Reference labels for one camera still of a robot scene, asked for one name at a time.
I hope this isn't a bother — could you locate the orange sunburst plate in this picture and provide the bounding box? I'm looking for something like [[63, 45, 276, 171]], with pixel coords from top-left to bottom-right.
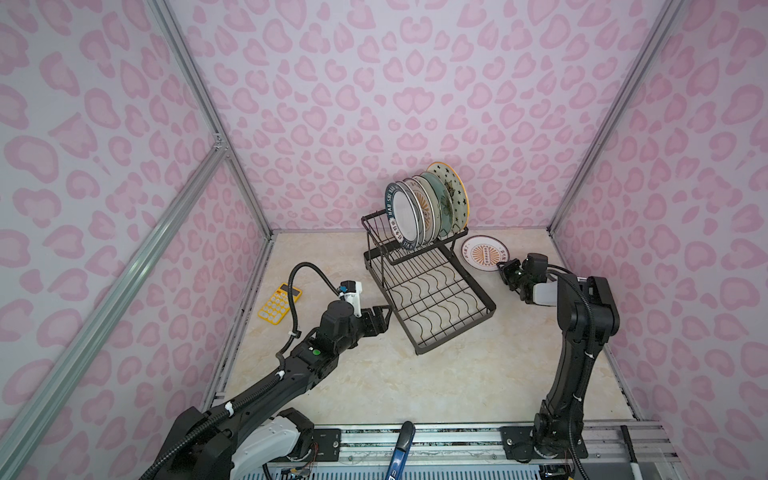
[[461, 235, 510, 272], [405, 176, 440, 244]]

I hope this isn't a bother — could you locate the white plate brown ring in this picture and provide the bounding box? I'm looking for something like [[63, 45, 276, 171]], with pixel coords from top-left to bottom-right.
[[400, 179, 432, 246]]

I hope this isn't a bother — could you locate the light green flower plate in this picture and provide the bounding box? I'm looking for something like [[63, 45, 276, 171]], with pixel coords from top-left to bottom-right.
[[421, 172, 454, 239]]

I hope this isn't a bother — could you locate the cream floral plate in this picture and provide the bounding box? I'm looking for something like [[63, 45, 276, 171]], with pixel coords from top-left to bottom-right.
[[415, 172, 452, 240]]

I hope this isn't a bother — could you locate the white plate dark green rim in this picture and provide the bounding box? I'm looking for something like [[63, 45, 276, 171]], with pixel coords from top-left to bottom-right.
[[385, 181, 425, 250]]

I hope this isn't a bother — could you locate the star pattern cartoon plate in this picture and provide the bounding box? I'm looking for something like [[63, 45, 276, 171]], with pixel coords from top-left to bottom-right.
[[427, 162, 470, 233]]

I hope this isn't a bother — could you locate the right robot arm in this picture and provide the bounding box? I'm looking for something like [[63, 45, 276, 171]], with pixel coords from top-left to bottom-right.
[[497, 253, 620, 463]]

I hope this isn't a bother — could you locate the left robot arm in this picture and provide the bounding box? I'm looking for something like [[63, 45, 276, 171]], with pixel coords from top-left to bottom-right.
[[141, 300, 392, 479]]

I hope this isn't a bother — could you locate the yellow calculator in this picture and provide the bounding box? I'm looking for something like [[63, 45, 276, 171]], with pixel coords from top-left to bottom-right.
[[257, 283, 302, 325]]

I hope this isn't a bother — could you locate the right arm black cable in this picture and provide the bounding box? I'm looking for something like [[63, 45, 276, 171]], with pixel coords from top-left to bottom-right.
[[545, 263, 595, 361]]

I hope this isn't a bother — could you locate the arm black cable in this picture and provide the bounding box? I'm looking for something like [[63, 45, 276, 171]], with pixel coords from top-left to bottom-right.
[[277, 261, 343, 361], [545, 263, 595, 361]]

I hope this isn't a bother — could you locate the black wire dish rack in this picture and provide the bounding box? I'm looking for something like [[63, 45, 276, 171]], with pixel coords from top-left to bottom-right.
[[361, 210, 496, 355]]

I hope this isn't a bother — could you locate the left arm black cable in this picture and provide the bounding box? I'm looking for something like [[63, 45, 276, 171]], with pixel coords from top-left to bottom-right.
[[277, 261, 343, 361]]

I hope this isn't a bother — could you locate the blue handled tool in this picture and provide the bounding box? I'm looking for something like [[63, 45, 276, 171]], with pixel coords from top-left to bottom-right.
[[385, 421, 416, 480]]

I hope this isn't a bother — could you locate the aluminium mounting rail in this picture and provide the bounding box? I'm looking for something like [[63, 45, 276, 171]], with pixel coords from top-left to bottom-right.
[[161, 419, 691, 480]]

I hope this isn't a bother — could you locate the aluminium frame bar right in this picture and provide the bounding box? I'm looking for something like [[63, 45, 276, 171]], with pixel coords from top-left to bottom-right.
[[547, 0, 688, 237]]

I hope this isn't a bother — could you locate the aluminium frame bars left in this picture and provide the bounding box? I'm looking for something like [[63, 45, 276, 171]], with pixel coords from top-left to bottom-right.
[[1, 1, 265, 479]]

